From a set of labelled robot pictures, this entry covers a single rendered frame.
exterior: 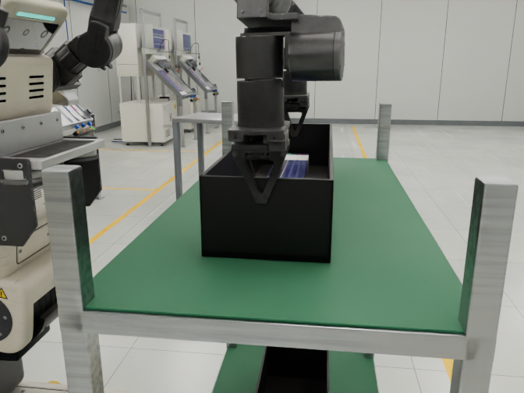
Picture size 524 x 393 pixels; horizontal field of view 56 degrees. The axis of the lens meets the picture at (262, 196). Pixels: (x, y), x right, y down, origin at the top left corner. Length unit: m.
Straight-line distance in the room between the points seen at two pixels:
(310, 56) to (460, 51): 9.76
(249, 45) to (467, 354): 0.40
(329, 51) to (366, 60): 9.46
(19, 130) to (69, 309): 0.52
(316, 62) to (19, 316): 0.76
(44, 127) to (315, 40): 0.67
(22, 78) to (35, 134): 0.11
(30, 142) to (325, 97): 9.15
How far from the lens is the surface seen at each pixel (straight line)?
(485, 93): 10.46
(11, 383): 1.62
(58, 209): 0.53
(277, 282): 0.59
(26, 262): 1.11
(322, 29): 0.58
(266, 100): 0.58
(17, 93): 1.06
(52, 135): 1.12
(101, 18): 1.17
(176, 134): 3.73
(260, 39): 0.58
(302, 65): 0.57
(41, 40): 1.11
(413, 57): 10.13
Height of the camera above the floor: 1.20
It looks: 15 degrees down
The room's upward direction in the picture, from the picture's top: straight up
